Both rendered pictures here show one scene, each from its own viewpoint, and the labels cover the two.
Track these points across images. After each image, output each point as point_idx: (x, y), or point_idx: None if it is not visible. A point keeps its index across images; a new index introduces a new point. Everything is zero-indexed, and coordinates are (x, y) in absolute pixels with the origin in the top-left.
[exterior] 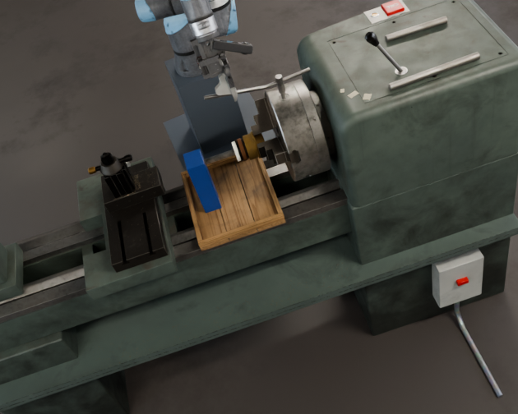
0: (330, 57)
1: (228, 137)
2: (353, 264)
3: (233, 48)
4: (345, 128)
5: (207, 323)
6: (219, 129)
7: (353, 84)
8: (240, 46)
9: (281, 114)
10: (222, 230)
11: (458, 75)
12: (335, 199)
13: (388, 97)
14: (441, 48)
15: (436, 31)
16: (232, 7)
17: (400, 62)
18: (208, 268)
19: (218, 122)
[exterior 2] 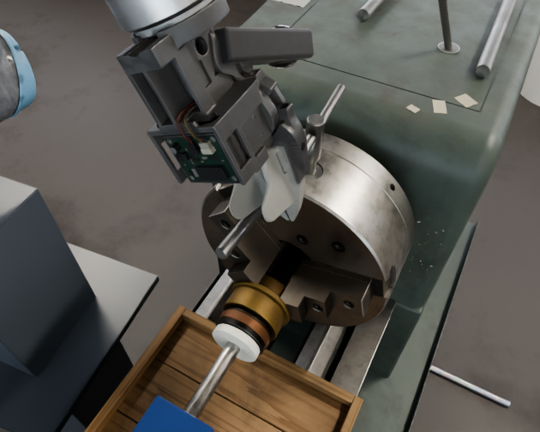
0: (308, 69)
1: (68, 320)
2: (378, 383)
3: (279, 47)
4: (489, 171)
5: None
6: (52, 315)
7: (411, 92)
8: (291, 35)
9: (343, 206)
10: None
11: (526, 27)
12: (381, 314)
13: (495, 87)
14: (448, 6)
15: None
16: (10, 42)
17: (429, 39)
18: None
19: (46, 304)
